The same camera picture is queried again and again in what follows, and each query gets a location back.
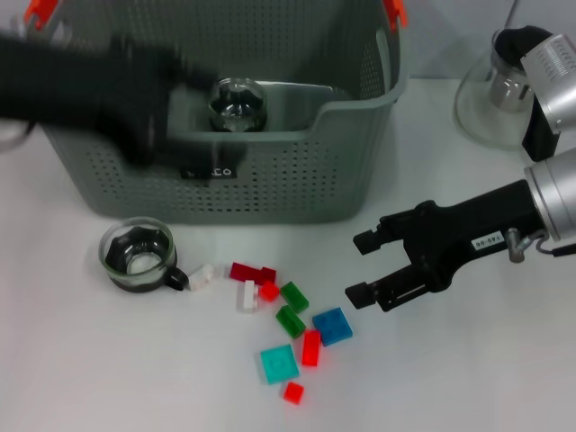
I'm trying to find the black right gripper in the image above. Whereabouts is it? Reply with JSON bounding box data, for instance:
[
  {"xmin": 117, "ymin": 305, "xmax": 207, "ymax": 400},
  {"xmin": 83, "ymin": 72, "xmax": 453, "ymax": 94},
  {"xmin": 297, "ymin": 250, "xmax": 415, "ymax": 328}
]
[{"xmin": 345, "ymin": 179, "xmax": 544, "ymax": 312}]

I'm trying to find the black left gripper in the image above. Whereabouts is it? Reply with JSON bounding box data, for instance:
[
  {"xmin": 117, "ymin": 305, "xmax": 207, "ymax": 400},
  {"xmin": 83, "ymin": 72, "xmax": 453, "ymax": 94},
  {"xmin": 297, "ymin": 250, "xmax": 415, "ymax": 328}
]
[{"xmin": 0, "ymin": 33, "xmax": 249, "ymax": 186}]

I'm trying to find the blue square toy brick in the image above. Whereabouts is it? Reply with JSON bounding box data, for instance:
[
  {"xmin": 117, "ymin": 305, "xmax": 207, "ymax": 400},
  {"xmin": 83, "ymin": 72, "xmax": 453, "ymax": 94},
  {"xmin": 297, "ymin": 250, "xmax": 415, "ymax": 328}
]
[{"xmin": 311, "ymin": 306, "xmax": 355, "ymax": 347}]

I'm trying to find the long red toy brick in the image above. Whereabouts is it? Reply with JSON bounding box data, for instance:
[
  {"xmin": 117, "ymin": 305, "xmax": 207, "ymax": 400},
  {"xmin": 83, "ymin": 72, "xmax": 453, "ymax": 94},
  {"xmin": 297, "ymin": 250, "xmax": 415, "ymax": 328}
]
[{"xmin": 301, "ymin": 328, "xmax": 322, "ymax": 366}]

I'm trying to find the grey perforated plastic storage bin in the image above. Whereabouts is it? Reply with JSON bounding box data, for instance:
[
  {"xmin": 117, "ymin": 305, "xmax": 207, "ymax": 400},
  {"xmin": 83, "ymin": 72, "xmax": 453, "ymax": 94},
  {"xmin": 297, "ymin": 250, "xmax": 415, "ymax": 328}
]
[{"xmin": 17, "ymin": 0, "xmax": 411, "ymax": 227}]

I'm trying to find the green toy brick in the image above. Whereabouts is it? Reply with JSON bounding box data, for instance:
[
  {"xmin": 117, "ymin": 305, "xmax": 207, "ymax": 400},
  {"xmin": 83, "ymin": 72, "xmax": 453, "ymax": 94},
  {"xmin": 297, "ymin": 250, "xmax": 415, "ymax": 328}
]
[
  {"xmin": 279, "ymin": 281, "xmax": 311, "ymax": 314},
  {"xmin": 274, "ymin": 304, "xmax": 307, "ymax": 339}
]

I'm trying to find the dark red toy brick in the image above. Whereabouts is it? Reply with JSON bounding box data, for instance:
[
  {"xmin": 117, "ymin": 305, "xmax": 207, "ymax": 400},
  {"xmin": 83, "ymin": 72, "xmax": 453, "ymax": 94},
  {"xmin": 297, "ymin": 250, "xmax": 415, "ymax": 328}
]
[{"xmin": 229, "ymin": 262, "xmax": 276, "ymax": 285}]

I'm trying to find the white toy brick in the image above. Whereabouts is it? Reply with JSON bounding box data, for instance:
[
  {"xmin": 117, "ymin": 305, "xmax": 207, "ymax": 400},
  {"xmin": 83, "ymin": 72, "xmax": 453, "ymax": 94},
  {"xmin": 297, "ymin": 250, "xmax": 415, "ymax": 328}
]
[
  {"xmin": 237, "ymin": 279, "xmax": 260, "ymax": 314},
  {"xmin": 187, "ymin": 264, "xmax": 216, "ymax": 293}
]

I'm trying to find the teal square toy brick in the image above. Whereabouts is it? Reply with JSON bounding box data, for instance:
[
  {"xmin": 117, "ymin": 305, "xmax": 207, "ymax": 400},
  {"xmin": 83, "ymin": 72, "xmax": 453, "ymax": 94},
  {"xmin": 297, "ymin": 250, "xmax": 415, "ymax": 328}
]
[{"xmin": 259, "ymin": 344, "xmax": 301, "ymax": 385}]

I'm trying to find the glass pitcher with black handle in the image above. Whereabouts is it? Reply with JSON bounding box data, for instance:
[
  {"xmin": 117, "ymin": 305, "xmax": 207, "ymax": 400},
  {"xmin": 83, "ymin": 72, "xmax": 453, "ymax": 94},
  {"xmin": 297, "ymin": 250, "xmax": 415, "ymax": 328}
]
[{"xmin": 454, "ymin": 25, "xmax": 563, "ymax": 163}]

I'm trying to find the orange bin handle clip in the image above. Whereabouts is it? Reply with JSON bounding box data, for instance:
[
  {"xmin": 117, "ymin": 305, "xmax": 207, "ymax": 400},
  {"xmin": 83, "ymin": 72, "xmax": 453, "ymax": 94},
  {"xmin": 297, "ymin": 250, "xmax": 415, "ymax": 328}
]
[
  {"xmin": 22, "ymin": 0, "xmax": 60, "ymax": 31},
  {"xmin": 382, "ymin": 0, "xmax": 410, "ymax": 35}
]

